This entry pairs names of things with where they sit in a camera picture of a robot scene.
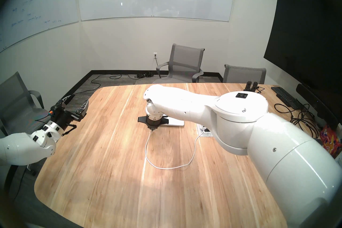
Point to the black wall television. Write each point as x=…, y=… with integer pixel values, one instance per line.
x=302, y=32

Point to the black soundbar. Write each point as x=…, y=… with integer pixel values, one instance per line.
x=312, y=100

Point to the grey mesh chair with armrests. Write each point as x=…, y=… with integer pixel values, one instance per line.
x=185, y=57

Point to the grey mesh office chair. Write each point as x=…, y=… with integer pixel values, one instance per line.
x=244, y=75

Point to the glass whiteboard with writing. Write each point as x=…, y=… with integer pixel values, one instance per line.
x=37, y=0

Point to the black charging dock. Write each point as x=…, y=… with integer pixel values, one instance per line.
x=250, y=86

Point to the silver MacBook laptop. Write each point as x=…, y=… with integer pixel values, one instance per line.
x=176, y=122

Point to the colourful red snack package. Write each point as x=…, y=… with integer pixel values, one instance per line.
x=330, y=138

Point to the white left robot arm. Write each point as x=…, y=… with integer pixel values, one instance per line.
x=18, y=150

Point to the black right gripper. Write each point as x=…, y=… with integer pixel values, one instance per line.
x=153, y=123

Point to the white box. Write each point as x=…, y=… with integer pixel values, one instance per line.
x=339, y=156

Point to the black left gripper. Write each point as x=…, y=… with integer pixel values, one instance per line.
x=62, y=118

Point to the dark grey office chair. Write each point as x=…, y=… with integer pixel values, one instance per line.
x=13, y=99

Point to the silver table outlet box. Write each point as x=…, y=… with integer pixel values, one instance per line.
x=199, y=130

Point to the black keyboard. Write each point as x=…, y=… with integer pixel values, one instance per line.
x=283, y=95

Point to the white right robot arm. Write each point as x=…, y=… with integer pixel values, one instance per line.
x=240, y=118

